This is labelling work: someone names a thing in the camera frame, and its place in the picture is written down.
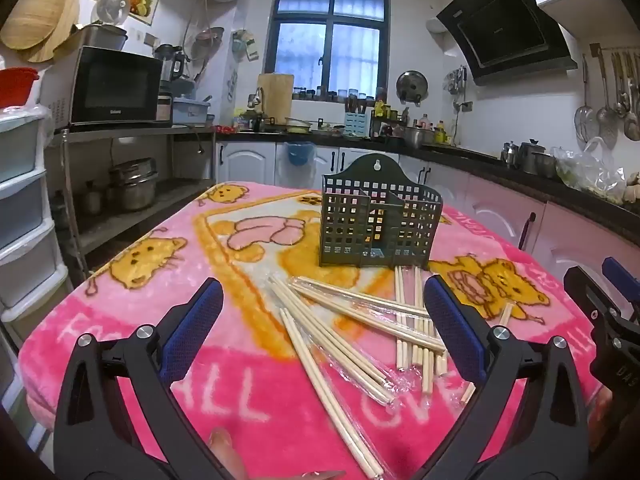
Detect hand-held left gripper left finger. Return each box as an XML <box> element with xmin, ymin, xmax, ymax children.
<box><xmin>52</xmin><ymin>277</ymin><xmax>226</xmax><ymax>480</ymax></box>

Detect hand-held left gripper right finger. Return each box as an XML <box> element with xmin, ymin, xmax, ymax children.
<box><xmin>422</xmin><ymin>274</ymin><xmax>591</xmax><ymax>480</ymax></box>

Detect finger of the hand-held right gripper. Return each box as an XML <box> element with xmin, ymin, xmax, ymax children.
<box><xmin>602</xmin><ymin>257</ymin><xmax>640</xmax><ymax>307</ymax></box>
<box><xmin>563</xmin><ymin>265</ymin><xmax>625</xmax><ymax>328</ymax></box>

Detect group of wooden chopsticks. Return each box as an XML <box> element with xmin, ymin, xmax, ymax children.
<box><xmin>267</xmin><ymin>265</ymin><xmax>516</xmax><ymax>480</ymax></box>

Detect dark green utensil holder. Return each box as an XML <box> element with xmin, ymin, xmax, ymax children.
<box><xmin>319</xmin><ymin>154</ymin><xmax>444</xmax><ymax>268</ymax></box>

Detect row of hanging steel utensils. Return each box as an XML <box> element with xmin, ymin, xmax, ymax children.
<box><xmin>575</xmin><ymin>47</ymin><xmax>640</xmax><ymax>151</ymax></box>

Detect cluster of small hanging utensils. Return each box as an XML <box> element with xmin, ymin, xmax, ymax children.
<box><xmin>445</xmin><ymin>66</ymin><xmax>468</xmax><ymax>96</ymax></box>

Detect person's right hand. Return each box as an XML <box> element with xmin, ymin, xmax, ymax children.
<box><xmin>589</xmin><ymin>389</ymin><xmax>616</xmax><ymax>453</ymax></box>

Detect person's left hand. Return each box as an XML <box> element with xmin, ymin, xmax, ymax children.
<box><xmin>207</xmin><ymin>427</ymin><xmax>248</xmax><ymax>480</ymax></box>

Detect pink printed bear blanket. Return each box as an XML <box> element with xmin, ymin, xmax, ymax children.
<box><xmin>17</xmin><ymin>182</ymin><xmax>608</xmax><ymax>480</ymax></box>

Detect clear plastic bag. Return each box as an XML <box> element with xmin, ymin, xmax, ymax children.
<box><xmin>552</xmin><ymin>137</ymin><xmax>626</xmax><ymax>203</ymax></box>

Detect stacked steel pots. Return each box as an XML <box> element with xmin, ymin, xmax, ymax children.
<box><xmin>109</xmin><ymin>157</ymin><xmax>160</xmax><ymax>211</ymax></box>

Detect large steel kettle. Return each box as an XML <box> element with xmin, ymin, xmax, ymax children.
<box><xmin>517</xmin><ymin>139</ymin><xmax>547</xmax><ymax>173</ymax></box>

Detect black gas stove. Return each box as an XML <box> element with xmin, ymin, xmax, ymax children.
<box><xmin>422</xmin><ymin>142</ymin><xmax>501</xmax><ymax>161</ymax></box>

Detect steel cooking pot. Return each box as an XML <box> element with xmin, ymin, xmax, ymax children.
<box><xmin>402</xmin><ymin>126</ymin><xmax>436</xmax><ymax>150</ymax></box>

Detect cluster of condiment bottles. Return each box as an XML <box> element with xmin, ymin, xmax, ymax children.
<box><xmin>412</xmin><ymin>112</ymin><xmax>448</xmax><ymax>143</ymax></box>

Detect metal kitchen shelf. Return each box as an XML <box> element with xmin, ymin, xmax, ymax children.
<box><xmin>45</xmin><ymin>125</ymin><xmax>217</xmax><ymax>281</ymax></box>

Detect blue plastic bag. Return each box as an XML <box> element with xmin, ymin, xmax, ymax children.
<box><xmin>286</xmin><ymin>142</ymin><xmax>317</xmax><ymax>167</ymax></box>

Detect light blue dish box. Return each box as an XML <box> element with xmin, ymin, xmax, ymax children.
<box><xmin>171</xmin><ymin>97</ymin><xmax>211</xmax><ymax>127</ymax></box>

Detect white plastic drawer unit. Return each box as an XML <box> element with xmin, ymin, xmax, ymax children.
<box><xmin>0</xmin><ymin>105</ymin><xmax>68</xmax><ymax>321</ymax></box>

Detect light blue knife block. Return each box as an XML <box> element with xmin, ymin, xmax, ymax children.
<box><xmin>344</xmin><ymin>96</ymin><xmax>372</xmax><ymax>138</ymax></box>

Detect steel pot lid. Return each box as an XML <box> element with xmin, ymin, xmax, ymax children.
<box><xmin>396</xmin><ymin>70</ymin><xmax>429</xmax><ymax>106</ymax></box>

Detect wooden cutting board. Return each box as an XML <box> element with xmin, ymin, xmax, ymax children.
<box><xmin>257</xmin><ymin>73</ymin><xmax>295</xmax><ymax>121</ymax></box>

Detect black microwave oven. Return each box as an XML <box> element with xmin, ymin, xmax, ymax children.
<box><xmin>40</xmin><ymin>46</ymin><xmax>165</xmax><ymax>131</ymax></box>

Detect row of spice jars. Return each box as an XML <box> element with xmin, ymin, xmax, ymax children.
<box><xmin>292</xmin><ymin>87</ymin><xmax>376</xmax><ymax>102</ymax></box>

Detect black blender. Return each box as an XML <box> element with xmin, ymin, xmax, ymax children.
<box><xmin>154</xmin><ymin>44</ymin><xmax>188</xmax><ymax>86</ymax></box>

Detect black range hood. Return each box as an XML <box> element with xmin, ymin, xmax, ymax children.
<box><xmin>436</xmin><ymin>0</ymin><xmax>579</xmax><ymax>86</ymax></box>

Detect dark framed window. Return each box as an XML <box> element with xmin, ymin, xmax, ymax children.
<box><xmin>263</xmin><ymin>0</ymin><xmax>391</xmax><ymax>102</ymax></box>

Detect red plastic basin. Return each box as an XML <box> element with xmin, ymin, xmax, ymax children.
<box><xmin>0</xmin><ymin>67</ymin><xmax>40</xmax><ymax>110</ymax></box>

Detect steel rectangular container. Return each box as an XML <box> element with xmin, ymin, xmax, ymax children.
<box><xmin>75</xmin><ymin>24</ymin><xmax>129</xmax><ymax>52</ymax></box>

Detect round bamboo tray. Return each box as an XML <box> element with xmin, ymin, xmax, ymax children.
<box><xmin>25</xmin><ymin>0</ymin><xmax>81</xmax><ymax>63</ymax></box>
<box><xmin>0</xmin><ymin>0</ymin><xmax>68</xmax><ymax>51</ymax></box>

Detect glass pot lid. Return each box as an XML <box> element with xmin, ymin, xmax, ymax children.
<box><xmin>95</xmin><ymin>0</ymin><xmax>132</xmax><ymax>27</ymax></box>

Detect hanging wall bowls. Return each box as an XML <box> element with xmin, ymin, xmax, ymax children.
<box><xmin>192</xmin><ymin>27</ymin><xmax>225</xmax><ymax>61</ymax></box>

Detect green wall holder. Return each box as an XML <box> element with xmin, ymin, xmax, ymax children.
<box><xmin>231</xmin><ymin>29</ymin><xmax>260</xmax><ymax>61</ymax></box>

